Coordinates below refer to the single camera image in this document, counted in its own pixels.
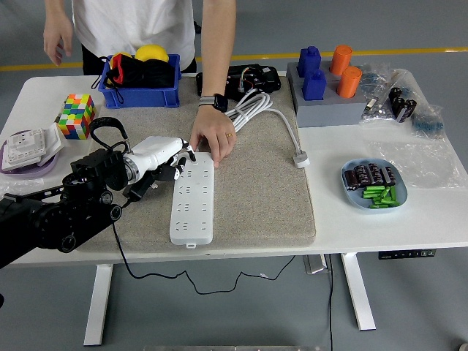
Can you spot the light blue plate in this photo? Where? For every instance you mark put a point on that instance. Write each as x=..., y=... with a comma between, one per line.
x=352, y=199

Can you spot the crumpled clear plastic bag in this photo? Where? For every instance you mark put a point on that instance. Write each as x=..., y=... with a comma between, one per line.
x=18, y=183

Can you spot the green cylindrical battery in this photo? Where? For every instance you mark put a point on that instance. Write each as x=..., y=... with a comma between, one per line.
x=385, y=194
x=383, y=200
x=373, y=189
x=371, y=195
x=382, y=205
x=393, y=194

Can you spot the blue plastic block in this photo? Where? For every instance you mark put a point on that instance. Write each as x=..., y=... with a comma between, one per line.
x=314, y=86
x=309, y=60

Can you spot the orange plastic cylinder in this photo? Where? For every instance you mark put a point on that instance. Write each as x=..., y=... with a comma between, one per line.
x=340, y=58
x=349, y=82

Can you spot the yellow ball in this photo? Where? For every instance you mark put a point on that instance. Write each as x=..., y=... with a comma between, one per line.
x=151, y=53

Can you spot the black cylindrical capacitor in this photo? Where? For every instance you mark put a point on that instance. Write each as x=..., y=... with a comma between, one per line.
x=362, y=173
x=351, y=180
x=388, y=175
x=375, y=172

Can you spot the white square cover plate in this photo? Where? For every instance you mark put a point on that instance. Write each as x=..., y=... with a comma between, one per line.
x=55, y=140

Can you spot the person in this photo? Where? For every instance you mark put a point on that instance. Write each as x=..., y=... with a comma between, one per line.
x=128, y=22

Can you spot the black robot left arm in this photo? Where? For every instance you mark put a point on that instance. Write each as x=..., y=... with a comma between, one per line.
x=55, y=219

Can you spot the purple plate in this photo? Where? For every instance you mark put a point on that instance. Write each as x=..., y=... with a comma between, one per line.
x=44, y=169

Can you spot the clear bag of metal parts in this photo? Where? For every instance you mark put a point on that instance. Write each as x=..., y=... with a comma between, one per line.
x=378, y=111

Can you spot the person's right forearm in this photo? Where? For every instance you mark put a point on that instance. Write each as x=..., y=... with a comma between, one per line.
x=56, y=9

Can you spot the metal bracket under table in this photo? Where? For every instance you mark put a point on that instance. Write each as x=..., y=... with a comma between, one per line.
x=314, y=264

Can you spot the person's right hand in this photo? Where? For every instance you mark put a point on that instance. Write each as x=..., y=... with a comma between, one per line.
x=56, y=36

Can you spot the black wrist watch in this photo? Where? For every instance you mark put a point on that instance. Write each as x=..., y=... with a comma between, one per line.
x=219, y=102

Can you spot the person's left hand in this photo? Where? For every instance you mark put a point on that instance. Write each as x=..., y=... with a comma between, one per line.
x=214, y=128

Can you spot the black electronic device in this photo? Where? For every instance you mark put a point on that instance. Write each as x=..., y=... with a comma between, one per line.
x=263, y=82

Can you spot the grey block base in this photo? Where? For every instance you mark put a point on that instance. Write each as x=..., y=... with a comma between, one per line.
x=292, y=71
x=329, y=111

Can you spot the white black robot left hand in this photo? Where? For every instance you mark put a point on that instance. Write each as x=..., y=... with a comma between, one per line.
x=157, y=151

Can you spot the empty clear plastic bag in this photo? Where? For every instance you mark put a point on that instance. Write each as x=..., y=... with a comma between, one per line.
x=420, y=164

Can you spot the white table leg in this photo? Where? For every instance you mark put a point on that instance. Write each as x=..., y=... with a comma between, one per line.
x=360, y=292
x=97, y=307

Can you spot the person's left forearm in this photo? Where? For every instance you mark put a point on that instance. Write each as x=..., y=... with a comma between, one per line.
x=217, y=55

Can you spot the clear bag of blue components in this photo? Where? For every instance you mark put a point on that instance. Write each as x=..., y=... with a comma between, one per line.
x=428, y=122
x=376, y=77

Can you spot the white power strip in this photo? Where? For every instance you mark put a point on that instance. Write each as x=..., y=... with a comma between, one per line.
x=192, y=219

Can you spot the clear bag of black capacitors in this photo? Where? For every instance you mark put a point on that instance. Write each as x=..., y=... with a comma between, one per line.
x=402, y=104

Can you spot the blue plastic bin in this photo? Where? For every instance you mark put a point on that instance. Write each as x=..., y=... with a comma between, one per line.
x=139, y=98

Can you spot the grey-brown mat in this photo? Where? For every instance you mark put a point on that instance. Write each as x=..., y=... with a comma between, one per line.
x=256, y=190

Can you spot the black table control panel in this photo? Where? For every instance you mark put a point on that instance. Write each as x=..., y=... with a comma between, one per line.
x=406, y=254

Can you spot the black fabric pouch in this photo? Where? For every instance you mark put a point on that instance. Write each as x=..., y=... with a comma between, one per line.
x=159, y=75

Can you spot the multicolour puzzle cube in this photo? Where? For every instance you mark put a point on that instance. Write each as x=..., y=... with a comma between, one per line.
x=78, y=117

